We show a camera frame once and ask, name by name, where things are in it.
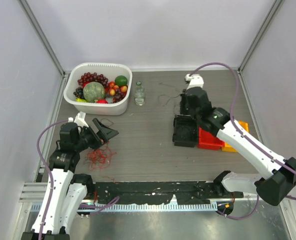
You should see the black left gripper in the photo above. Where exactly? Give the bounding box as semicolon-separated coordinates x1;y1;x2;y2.
74;117;118;152

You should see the thin black cable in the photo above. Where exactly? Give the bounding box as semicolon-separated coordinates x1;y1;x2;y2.
157;82;186;113

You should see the red cable bundle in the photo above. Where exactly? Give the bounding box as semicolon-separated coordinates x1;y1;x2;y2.
82;142;118;175

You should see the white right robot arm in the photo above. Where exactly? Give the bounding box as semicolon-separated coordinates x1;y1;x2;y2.
180;86;296;206

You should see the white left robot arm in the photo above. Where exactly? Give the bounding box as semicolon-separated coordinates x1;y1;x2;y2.
21;113;119;240

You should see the red apple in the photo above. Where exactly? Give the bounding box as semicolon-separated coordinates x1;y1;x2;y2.
97;99;108;104

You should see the black plastic bin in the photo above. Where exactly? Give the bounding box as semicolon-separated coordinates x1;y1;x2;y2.
172;115;198;148

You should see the red plastic bin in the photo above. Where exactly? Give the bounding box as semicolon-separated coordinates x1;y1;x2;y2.
198;128;225;151

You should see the green melon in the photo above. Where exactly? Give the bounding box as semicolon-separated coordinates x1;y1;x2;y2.
83;82;105;103

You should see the peach fruit cluster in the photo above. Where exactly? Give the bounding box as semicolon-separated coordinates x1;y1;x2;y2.
108;81;128;97

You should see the clear glass bottle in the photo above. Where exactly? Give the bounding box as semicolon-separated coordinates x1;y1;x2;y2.
134;81;145;106

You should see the green lime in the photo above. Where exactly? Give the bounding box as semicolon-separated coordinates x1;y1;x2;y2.
114;75;128;87

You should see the red grape bunch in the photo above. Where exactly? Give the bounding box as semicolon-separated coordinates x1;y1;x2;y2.
77;72;109;88

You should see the orange plastic bin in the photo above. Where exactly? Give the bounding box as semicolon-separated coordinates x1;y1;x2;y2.
220;121;249;153

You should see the white plastic basket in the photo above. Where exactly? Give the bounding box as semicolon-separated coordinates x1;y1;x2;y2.
63;62;132;116

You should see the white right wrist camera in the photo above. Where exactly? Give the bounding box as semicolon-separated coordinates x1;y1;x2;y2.
185;74;204;90

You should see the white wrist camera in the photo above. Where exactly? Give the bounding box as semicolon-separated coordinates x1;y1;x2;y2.
68;111;89;128
185;74;204;90

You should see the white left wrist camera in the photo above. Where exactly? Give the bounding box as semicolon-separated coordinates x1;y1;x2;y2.
68;111;89;128

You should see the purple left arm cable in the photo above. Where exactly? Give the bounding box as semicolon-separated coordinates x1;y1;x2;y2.
36;119;120;240

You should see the white slotted cable duct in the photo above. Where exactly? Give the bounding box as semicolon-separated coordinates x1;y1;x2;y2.
30;202;218;213

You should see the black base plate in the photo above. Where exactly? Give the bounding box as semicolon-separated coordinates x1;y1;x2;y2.
86;181;244;205

